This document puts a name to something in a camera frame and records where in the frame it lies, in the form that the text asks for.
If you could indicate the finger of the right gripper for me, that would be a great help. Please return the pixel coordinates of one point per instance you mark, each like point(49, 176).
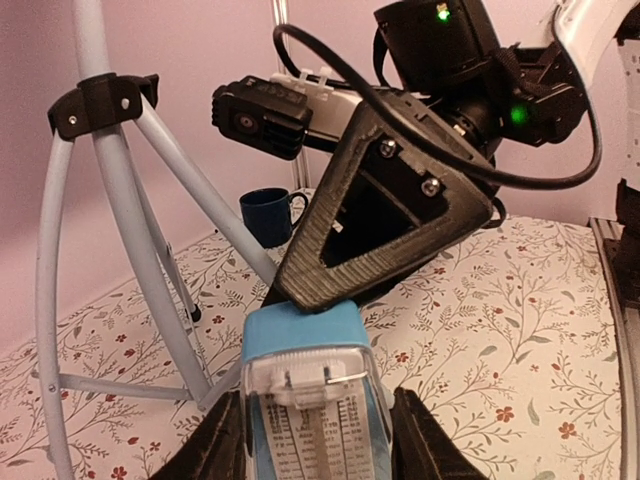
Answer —
point(274, 295)
point(360, 225)

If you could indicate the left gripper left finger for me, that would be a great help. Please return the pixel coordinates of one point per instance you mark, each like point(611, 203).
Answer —
point(215, 450)

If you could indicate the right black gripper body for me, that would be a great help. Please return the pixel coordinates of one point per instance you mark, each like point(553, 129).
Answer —
point(400, 200)

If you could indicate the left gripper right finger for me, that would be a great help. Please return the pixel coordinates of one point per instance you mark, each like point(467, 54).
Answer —
point(421, 448)

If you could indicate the blue metronome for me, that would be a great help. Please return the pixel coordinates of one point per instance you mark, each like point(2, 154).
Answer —
point(314, 406)

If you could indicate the light blue music stand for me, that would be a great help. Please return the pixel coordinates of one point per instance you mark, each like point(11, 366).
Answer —
point(106, 101)

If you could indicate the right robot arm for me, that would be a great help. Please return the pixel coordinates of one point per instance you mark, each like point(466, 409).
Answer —
point(413, 172)

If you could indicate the dark blue mug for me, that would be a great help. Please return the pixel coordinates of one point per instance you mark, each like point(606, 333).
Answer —
point(267, 215)

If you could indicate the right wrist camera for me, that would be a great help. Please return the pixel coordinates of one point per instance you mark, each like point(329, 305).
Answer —
point(251, 111)

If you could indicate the right aluminium frame post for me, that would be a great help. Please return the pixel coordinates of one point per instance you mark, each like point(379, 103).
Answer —
point(300, 167)

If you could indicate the front aluminium rail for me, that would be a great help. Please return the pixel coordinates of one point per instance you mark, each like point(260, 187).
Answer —
point(625, 313)

